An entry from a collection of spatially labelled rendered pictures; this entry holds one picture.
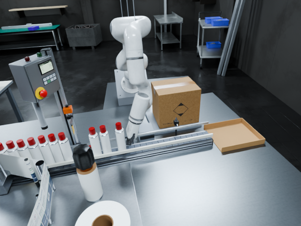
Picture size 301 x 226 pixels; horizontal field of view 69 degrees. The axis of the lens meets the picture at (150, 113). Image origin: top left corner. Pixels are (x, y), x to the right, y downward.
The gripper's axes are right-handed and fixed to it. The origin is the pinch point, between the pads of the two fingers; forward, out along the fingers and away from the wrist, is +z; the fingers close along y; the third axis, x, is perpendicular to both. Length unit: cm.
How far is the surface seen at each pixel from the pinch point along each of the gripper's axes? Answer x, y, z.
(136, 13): 122, -693, -30
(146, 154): 11.2, 5.6, 4.0
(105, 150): -12.9, 2.6, 5.9
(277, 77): 270, -176, -29
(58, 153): -38.1, 2.1, 11.1
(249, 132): 82, 0, -18
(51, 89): -46, -7, -23
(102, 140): -16.1, 2.4, -1.1
